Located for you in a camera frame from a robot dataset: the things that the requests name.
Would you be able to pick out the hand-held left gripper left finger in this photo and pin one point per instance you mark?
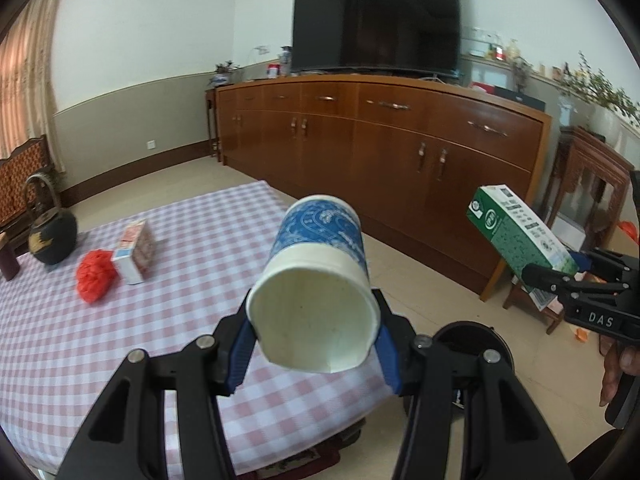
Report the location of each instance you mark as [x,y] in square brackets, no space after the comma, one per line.
[240,355]

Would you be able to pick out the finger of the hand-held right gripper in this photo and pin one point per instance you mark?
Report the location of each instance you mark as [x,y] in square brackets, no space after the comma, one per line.
[610,265]
[545,280]

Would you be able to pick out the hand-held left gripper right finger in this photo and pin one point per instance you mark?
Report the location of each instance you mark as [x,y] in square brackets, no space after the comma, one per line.
[387,365]

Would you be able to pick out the green and white box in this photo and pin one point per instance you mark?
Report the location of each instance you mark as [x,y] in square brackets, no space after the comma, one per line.
[510,230]

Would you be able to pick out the black round bin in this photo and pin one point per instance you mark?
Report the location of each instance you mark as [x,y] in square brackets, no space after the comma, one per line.
[465,340]

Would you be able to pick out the blue patterned paper cup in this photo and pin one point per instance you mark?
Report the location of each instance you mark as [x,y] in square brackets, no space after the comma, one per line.
[310,310]

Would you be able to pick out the person's right hand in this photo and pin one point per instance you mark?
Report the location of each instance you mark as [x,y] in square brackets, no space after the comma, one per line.
[612,375]

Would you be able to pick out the wooden chair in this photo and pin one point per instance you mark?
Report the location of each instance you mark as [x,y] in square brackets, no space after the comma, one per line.
[25,170]
[542,302]

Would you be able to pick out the orange wrapper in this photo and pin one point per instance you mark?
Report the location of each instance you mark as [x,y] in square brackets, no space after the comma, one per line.
[581,335]

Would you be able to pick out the orange plastic bag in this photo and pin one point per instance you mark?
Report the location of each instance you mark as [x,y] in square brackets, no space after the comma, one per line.
[629,231]

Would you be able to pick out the pink checkered tablecloth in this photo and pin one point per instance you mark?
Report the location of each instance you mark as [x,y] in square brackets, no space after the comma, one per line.
[175,310]

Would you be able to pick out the carved wooden table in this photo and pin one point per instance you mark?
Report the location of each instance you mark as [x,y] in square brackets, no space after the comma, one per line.
[590,160]

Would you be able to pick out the patterned rug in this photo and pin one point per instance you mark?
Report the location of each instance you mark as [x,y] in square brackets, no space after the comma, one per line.
[310,462]

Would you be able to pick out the pink and white carton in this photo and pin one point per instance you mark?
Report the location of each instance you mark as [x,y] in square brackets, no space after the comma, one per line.
[137,252]

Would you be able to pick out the white vase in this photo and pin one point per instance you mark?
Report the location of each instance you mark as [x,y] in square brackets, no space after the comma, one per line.
[565,110]

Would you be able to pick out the red foam net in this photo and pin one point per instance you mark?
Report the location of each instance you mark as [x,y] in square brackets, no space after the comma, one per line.
[95,275]

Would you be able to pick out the green leafy branches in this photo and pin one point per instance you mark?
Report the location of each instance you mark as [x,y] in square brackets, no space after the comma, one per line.
[600,87]

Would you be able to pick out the black box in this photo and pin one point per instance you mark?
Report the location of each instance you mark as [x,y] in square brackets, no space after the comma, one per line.
[520,98]

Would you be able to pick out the red box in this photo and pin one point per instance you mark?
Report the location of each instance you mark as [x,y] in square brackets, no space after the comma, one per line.
[483,87]

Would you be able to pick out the brown wooden sideboard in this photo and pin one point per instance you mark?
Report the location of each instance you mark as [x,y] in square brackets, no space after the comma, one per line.
[375,140]

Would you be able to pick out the black iron teapot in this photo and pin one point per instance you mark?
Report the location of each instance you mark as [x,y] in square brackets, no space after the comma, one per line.
[52,235]

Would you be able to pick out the brown canister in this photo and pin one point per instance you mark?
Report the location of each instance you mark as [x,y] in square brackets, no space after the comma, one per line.
[9,265]

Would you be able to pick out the small potted plant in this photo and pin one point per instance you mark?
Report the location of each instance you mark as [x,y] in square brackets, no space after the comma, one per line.
[220,77]

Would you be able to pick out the red lid jar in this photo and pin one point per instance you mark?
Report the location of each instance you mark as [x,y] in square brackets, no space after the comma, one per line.
[272,71]

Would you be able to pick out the clear plastic bottle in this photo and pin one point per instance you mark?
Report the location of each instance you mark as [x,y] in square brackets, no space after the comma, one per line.
[285,62]

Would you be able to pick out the black flat television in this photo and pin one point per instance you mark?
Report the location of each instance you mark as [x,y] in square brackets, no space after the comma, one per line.
[375,20]

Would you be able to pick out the beige patterned curtain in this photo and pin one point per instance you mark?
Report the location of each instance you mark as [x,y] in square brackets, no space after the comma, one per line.
[25,85]

